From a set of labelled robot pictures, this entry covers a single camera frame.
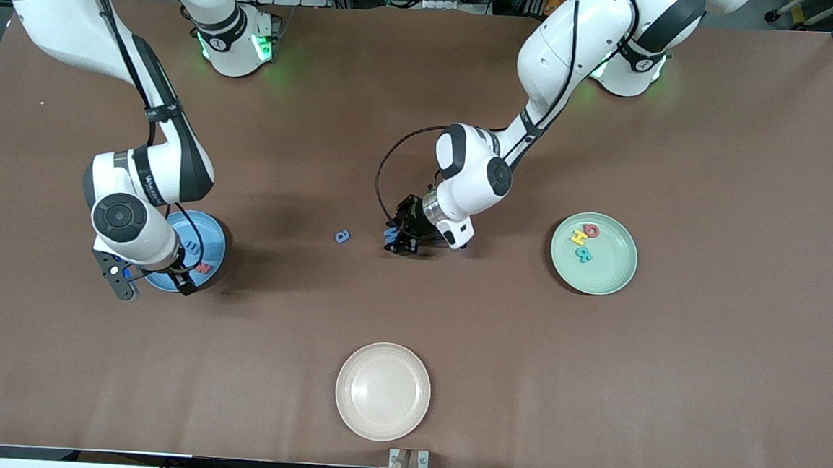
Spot blue plate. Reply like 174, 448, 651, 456
142, 207, 230, 296

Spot beige plate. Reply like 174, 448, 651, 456
332, 339, 435, 445

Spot green plate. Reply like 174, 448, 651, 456
547, 209, 641, 299

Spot orange bagged items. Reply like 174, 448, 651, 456
543, 0, 580, 22

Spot yellow wheeled stand leg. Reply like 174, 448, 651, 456
764, 0, 833, 27

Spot metal table edge bracket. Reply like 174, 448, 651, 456
388, 447, 431, 468

